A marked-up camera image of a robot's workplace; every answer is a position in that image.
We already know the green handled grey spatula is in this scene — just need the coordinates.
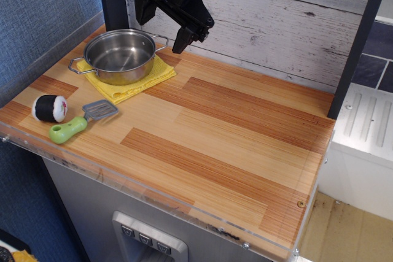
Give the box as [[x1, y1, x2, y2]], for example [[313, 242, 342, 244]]
[[49, 99, 119, 144]]

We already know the plush sushi roll toy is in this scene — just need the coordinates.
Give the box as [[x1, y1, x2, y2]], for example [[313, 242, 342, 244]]
[[31, 94, 68, 123]]

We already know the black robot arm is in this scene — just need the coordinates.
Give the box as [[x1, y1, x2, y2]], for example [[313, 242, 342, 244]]
[[134, 0, 214, 54]]

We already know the stainless steel pot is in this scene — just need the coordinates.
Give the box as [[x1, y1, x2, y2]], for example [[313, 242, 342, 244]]
[[68, 29, 169, 86]]

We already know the yellow cloth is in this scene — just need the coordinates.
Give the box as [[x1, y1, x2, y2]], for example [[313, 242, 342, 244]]
[[85, 55, 177, 105]]

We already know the clear acrylic table edge guard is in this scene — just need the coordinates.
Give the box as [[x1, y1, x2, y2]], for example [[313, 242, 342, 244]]
[[1, 115, 332, 261]]

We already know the grey toy fridge cabinet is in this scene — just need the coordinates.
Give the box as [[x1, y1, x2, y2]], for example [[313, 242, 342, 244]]
[[44, 158, 296, 261]]

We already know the silver dispenser panel with buttons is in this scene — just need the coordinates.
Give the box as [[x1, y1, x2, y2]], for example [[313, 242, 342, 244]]
[[112, 211, 189, 261]]

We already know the white toy sink unit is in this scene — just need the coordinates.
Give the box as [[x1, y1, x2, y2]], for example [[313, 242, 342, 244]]
[[318, 83, 392, 219]]

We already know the yellow object bottom left corner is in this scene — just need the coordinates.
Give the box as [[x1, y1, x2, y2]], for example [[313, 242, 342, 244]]
[[11, 250, 38, 262]]

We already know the black vertical post right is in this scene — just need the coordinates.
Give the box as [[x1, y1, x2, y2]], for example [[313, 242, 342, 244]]
[[327, 0, 382, 120]]

